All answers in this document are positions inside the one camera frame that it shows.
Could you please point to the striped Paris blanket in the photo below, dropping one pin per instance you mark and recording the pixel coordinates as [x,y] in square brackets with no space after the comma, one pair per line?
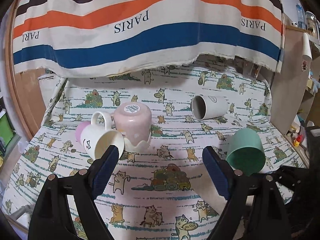
[92,38]

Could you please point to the clear plastic bottle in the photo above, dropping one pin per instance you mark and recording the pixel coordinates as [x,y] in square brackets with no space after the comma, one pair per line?
[301,16]

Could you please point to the mint green mug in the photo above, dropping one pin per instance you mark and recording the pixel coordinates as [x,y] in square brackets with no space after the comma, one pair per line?
[246,152]

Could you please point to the cat print bed sheet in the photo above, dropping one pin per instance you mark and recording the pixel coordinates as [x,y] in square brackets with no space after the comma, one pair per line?
[156,193]

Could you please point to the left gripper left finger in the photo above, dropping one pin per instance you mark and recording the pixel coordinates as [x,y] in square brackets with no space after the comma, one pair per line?
[51,218]

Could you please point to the cream mug with handle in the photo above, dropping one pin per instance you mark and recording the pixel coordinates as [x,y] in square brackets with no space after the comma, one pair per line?
[97,135]

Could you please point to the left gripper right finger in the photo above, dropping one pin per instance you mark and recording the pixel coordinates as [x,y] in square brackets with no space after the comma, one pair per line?
[220,177]

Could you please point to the white cylindrical mug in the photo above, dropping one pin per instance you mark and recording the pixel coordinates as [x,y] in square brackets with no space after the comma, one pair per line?
[208,107]

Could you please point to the pink speckled mug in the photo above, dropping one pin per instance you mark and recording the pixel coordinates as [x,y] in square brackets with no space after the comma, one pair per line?
[133,120]

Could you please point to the red yellow duck toy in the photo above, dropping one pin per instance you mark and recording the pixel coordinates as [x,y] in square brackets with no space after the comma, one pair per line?
[298,140]

